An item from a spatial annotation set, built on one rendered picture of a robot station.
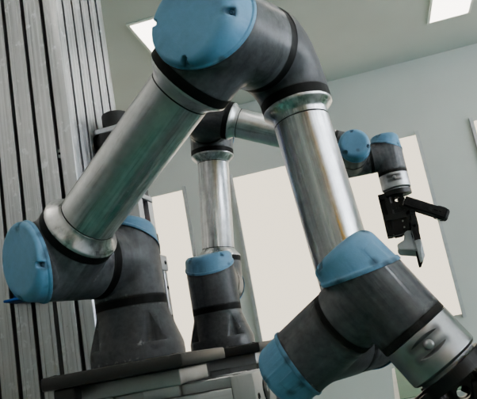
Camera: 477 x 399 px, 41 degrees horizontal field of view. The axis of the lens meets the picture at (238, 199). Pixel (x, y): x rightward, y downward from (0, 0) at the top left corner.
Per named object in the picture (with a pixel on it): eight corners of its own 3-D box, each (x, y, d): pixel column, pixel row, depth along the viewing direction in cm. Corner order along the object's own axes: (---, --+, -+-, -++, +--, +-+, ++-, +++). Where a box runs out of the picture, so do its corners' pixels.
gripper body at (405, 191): (388, 241, 167) (378, 198, 170) (421, 234, 165) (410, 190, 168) (387, 237, 160) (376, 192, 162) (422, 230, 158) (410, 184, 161)
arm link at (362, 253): (323, 270, 70) (376, 218, 67) (393, 348, 67) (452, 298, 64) (295, 283, 64) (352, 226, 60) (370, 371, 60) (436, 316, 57)
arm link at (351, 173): (327, 145, 162) (370, 136, 161) (326, 157, 173) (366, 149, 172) (333, 174, 160) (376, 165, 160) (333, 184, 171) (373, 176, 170)
